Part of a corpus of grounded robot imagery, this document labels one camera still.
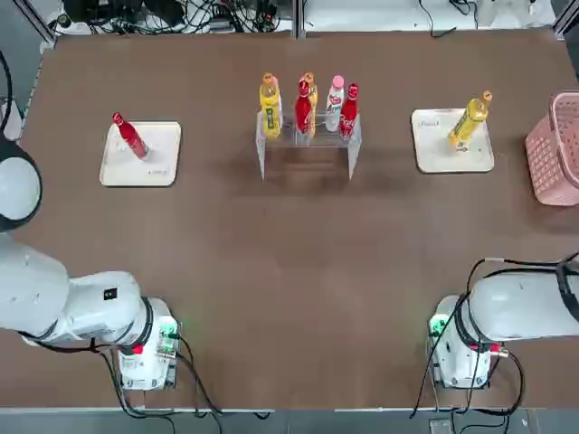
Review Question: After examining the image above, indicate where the red Coca-Cola bottle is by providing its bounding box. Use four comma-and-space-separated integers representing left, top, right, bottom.
337, 82, 362, 140
111, 111, 151, 160
294, 77, 318, 136

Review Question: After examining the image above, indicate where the clear acrylic tiered shelf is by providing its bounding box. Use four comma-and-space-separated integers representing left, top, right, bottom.
255, 108, 363, 182

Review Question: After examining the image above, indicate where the yellow rock sugar pear bottle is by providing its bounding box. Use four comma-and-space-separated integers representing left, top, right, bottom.
258, 71, 284, 139
301, 71, 319, 137
447, 90, 494, 150

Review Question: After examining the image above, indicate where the white milk bottle pink cap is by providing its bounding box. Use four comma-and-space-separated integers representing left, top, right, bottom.
324, 75, 347, 133

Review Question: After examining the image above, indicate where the white rectangular tray with print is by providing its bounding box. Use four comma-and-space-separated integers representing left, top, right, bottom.
99, 120, 183, 187
411, 108, 495, 175

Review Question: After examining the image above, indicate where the pink plastic basket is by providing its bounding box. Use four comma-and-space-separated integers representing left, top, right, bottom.
524, 91, 579, 207

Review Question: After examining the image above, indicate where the black left arm base cable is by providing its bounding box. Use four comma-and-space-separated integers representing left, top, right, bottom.
174, 332, 272, 420

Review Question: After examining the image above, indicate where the black arm base cable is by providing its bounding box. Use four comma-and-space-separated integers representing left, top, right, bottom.
174, 332, 272, 420
451, 350, 527, 417

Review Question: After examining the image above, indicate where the aluminium frame post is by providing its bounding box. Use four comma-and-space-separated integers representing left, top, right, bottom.
554, 0, 579, 42
291, 0, 307, 40
8, 0, 58, 47

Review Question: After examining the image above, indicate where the black electronics and cable cluster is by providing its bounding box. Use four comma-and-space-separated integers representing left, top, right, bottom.
61, 0, 295, 36

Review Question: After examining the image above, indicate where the black right arm base cable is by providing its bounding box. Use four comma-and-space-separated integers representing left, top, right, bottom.
451, 350, 527, 417

